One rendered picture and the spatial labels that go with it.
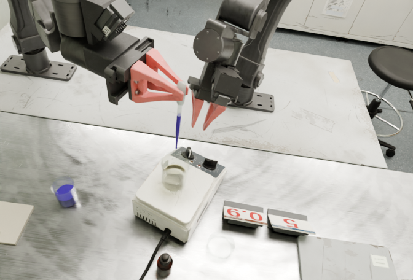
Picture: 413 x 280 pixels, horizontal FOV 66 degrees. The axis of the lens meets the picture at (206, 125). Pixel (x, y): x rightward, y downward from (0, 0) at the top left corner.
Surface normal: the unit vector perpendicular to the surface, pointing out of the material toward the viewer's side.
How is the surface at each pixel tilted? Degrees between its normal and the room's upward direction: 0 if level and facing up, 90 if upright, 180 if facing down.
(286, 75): 0
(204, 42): 60
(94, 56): 90
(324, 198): 0
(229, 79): 64
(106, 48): 1
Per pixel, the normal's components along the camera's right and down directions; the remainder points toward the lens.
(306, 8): -0.10, 0.73
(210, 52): -0.40, 0.18
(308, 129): 0.11, -0.66
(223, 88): 0.14, 0.39
